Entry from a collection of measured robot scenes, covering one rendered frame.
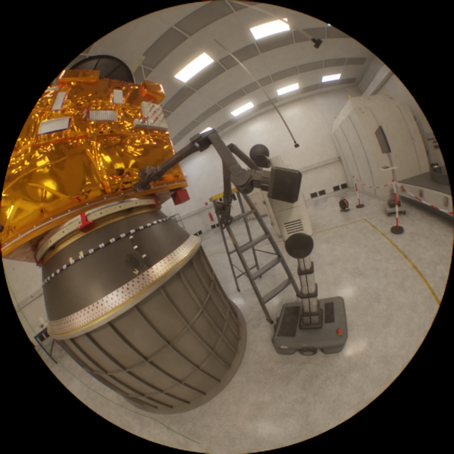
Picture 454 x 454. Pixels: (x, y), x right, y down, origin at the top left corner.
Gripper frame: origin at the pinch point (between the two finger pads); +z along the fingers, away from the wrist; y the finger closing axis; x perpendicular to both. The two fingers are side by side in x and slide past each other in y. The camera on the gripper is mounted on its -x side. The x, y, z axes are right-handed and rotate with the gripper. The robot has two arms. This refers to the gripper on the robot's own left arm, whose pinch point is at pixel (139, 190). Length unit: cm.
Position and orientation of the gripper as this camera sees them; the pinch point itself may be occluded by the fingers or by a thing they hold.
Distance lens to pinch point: 118.5
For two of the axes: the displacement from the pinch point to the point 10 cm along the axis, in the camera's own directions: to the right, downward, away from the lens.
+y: -4.7, 3.4, -8.2
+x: 3.8, 9.1, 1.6
